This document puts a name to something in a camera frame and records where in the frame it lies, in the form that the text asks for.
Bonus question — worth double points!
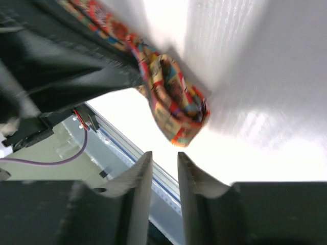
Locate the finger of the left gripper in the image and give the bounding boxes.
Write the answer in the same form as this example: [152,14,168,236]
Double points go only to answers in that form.
[1,1,143,120]

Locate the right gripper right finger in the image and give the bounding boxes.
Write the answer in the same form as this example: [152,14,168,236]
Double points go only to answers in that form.
[178,152,326,244]

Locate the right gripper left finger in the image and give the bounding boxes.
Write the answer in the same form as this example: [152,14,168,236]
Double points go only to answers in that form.
[1,152,153,244]

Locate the colourful patterned tie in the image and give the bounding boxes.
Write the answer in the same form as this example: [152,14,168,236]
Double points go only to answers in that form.
[58,1,210,147]

